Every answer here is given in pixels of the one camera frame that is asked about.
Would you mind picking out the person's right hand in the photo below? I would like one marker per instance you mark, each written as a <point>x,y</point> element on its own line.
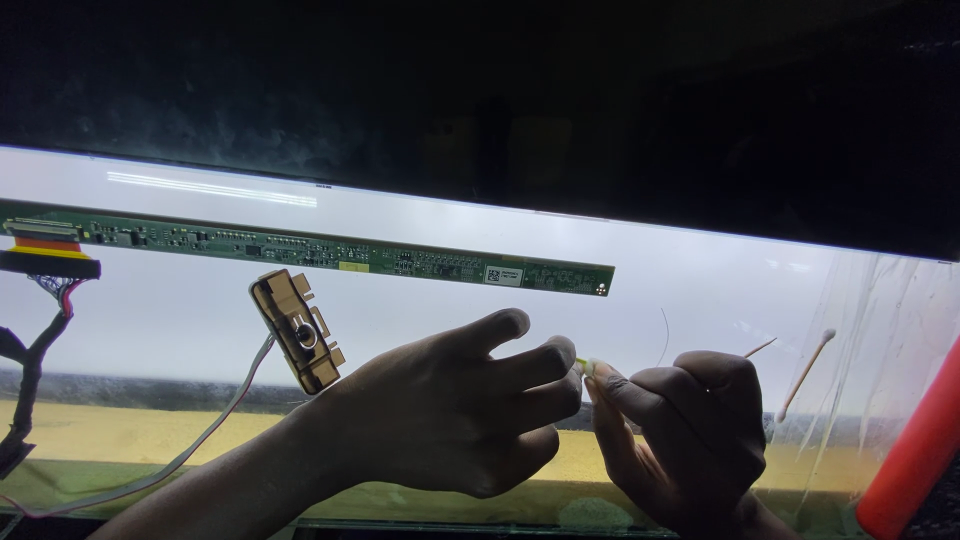
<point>697,442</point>

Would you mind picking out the person's left hand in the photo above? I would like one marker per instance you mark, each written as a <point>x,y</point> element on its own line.
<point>420,420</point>

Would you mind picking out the small white yellow piece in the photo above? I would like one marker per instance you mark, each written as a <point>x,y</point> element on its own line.
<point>587,366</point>

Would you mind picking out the wooden cotton swab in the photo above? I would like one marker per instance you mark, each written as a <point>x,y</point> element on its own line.
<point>761,347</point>
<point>805,375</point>

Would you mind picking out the tan plastic sensor module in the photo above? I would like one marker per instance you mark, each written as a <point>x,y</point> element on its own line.
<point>296,330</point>

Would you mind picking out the white lit backlight panel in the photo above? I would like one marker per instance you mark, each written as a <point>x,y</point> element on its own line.
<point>450,232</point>

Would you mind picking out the long green circuit board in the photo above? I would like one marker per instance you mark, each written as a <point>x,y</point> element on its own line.
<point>300,251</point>

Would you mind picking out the clear plastic film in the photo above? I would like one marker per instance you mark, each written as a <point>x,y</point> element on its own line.
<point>877,337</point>

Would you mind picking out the red cylinder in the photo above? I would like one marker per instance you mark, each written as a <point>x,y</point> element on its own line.
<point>915,465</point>

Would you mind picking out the black display panel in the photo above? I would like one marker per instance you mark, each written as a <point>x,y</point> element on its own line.
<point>375,90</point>

